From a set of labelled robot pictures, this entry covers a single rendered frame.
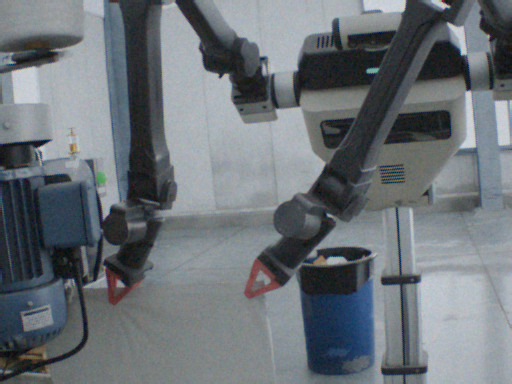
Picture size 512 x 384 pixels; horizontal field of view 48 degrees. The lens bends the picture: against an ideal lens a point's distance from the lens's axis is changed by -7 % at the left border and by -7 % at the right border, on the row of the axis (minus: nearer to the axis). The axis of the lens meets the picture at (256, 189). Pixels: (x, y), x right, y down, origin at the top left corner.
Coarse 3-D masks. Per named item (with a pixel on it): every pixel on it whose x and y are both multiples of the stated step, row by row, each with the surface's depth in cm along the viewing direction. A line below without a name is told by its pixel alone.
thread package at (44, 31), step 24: (0, 0) 85; (24, 0) 85; (48, 0) 87; (72, 0) 90; (0, 24) 86; (24, 24) 85; (48, 24) 87; (72, 24) 90; (0, 48) 92; (24, 48) 93
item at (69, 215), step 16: (48, 192) 78; (64, 192) 78; (80, 192) 79; (48, 208) 78; (64, 208) 78; (80, 208) 79; (96, 208) 87; (48, 224) 78; (64, 224) 78; (80, 224) 79; (96, 224) 84; (48, 240) 78; (64, 240) 79; (80, 240) 79; (96, 240) 80; (80, 256) 83
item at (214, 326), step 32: (96, 288) 115; (160, 288) 112; (192, 288) 110; (224, 288) 108; (256, 288) 107; (96, 320) 116; (128, 320) 114; (160, 320) 112; (192, 320) 111; (224, 320) 109; (256, 320) 107; (64, 352) 119; (96, 352) 117; (128, 352) 115; (160, 352) 113; (192, 352) 111; (224, 352) 110; (256, 352) 108
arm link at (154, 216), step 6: (144, 210) 108; (150, 210) 109; (156, 210) 111; (144, 216) 107; (150, 216) 108; (156, 216) 110; (162, 216) 111; (150, 222) 108; (156, 222) 109; (162, 222) 110; (150, 228) 108; (156, 228) 109; (150, 234) 109; (156, 234) 110; (144, 240) 109; (150, 240) 110
